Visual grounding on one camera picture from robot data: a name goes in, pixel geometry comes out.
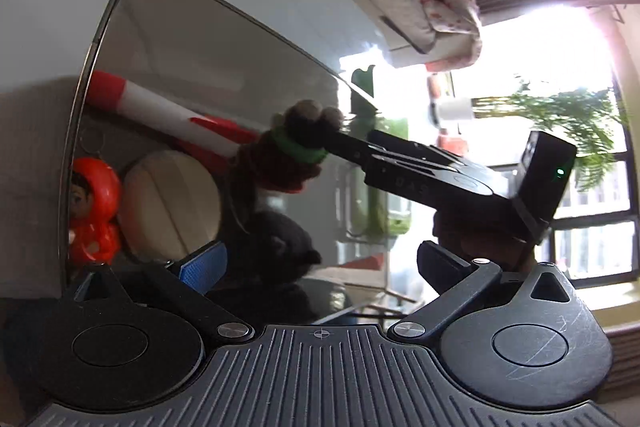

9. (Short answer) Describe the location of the white cylindrical container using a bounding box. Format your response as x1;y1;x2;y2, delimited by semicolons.
436;96;475;122

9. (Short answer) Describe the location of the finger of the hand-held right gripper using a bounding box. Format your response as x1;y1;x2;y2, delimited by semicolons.
320;127;387;170

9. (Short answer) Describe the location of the person's right hand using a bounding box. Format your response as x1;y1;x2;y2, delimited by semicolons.
432;207;538;275

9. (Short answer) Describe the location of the green leafy plant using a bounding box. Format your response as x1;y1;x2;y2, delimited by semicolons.
505;79;631;168

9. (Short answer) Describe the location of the coral pink paper bag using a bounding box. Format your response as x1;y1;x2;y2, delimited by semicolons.
340;254;389;276

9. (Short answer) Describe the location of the crochet doll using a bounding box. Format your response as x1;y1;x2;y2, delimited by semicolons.
227;99;346;196

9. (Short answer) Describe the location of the black framed window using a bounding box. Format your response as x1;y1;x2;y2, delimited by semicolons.
450;7;640;284

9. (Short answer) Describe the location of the red and white toy rocket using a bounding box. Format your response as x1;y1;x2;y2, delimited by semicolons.
85;71;261;172

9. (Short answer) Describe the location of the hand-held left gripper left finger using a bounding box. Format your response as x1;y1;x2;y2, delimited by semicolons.
60;241;256;348

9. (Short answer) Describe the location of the smoky transparent storage bin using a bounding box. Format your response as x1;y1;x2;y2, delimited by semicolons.
60;0;396;327

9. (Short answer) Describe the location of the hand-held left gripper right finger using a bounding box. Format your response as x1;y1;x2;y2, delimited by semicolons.
388;239;586;348

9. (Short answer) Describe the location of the red figurine toy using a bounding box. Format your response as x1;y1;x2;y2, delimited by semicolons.
67;157;124;266

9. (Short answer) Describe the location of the round cream box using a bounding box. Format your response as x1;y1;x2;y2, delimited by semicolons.
121;150;223;264

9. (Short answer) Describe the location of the black plush toy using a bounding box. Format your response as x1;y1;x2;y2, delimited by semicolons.
205;207;351;326

